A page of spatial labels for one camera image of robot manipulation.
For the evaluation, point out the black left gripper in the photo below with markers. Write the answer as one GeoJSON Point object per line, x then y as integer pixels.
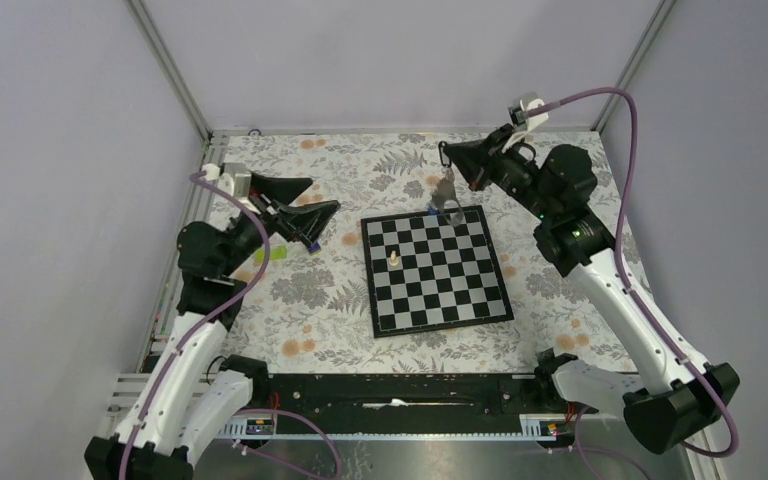
{"type": "Point", "coordinates": [306, 220]}

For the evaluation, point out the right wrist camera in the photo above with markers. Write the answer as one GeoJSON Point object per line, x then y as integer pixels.
{"type": "Point", "coordinates": [522, 117]}

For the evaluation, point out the black key tag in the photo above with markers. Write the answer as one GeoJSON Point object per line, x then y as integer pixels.
{"type": "Point", "coordinates": [443, 156]}

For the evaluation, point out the floral table cloth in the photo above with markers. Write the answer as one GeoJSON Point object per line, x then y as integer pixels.
{"type": "Point", "coordinates": [311, 312]}

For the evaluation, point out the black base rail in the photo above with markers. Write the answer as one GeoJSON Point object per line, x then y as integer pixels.
{"type": "Point", "coordinates": [390, 405]}

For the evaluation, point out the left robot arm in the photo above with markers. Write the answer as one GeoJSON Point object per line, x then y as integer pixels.
{"type": "Point", "coordinates": [165, 432]}

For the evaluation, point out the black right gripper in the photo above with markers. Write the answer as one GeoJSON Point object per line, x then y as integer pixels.
{"type": "Point", "coordinates": [478, 171]}

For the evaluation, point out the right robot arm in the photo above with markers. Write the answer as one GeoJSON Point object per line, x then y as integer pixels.
{"type": "Point", "coordinates": [678, 391]}

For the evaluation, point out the black white chessboard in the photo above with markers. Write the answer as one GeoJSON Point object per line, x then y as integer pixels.
{"type": "Point", "coordinates": [448, 277]}

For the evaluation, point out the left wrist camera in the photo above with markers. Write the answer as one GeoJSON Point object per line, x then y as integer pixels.
{"type": "Point", "coordinates": [232, 178]}

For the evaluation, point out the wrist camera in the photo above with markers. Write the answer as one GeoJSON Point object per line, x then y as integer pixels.
{"type": "Point", "coordinates": [522, 117]}
{"type": "Point", "coordinates": [232, 178]}

